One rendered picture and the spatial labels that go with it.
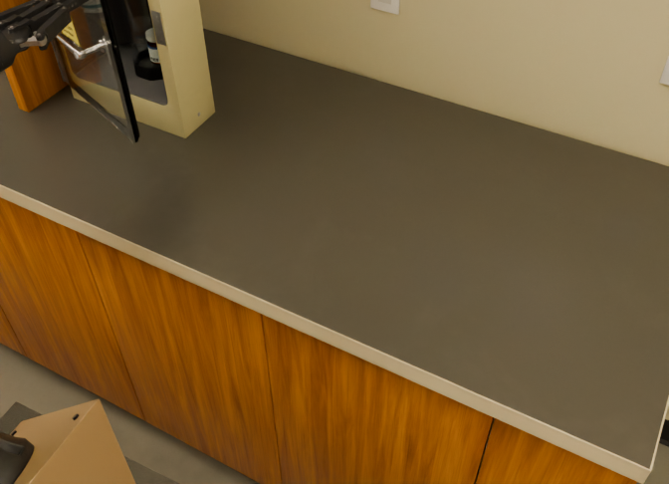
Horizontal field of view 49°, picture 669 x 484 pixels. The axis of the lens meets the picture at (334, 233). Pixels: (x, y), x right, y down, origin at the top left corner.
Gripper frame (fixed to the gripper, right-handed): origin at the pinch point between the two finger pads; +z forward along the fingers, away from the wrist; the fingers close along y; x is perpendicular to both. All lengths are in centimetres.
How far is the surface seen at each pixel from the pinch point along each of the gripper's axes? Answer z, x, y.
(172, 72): 13.8, 20.2, -6.9
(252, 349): -13, 59, -40
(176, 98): 13.8, 26.5, -6.7
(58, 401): -17, 131, 35
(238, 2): 57, 29, 8
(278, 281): -11, 37, -46
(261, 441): -13, 97, -38
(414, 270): 3, 37, -66
